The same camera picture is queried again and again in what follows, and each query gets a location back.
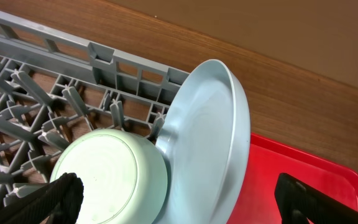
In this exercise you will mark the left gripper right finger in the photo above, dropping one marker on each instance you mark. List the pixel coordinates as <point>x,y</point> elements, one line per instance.
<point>300,203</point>

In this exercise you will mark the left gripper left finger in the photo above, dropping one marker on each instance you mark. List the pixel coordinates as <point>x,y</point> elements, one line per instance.
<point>57,202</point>

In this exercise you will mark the green plastic bowl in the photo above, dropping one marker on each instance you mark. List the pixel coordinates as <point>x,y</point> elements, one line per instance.
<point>123,174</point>

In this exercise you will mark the light blue plate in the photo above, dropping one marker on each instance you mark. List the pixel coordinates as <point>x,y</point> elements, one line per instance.
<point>205,141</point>

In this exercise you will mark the grey plastic dishwasher rack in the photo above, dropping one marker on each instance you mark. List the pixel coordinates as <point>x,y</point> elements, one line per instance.
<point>55,87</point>

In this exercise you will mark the red plastic serving tray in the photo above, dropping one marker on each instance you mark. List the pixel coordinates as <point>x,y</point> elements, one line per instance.
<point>267,159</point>

